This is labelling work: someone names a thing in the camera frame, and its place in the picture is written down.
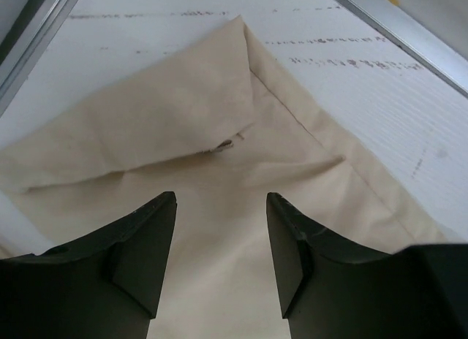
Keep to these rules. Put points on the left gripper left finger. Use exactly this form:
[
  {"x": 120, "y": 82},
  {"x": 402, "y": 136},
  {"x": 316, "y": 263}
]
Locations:
[{"x": 105, "y": 284}]

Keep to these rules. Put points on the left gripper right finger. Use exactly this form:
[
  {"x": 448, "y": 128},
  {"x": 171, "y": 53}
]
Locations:
[{"x": 332, "y": 287}]

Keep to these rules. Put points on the beige trousers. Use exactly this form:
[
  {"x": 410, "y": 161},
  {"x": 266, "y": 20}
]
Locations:
[{"x": 221, "y": 124}]

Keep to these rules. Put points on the left aluminium table rail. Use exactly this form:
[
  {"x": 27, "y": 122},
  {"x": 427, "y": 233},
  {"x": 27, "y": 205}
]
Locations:
[{"x": 27, "y": 28}]

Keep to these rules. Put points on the aluminium table rail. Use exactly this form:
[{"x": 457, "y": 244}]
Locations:
[
  {"x": 433, "y": 32},
  {"x": 27, "y": 28}
]

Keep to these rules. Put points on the right aluminium table rail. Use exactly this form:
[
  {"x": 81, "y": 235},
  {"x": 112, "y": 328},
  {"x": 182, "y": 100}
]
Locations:
[{"x": 433, "y": 32}]

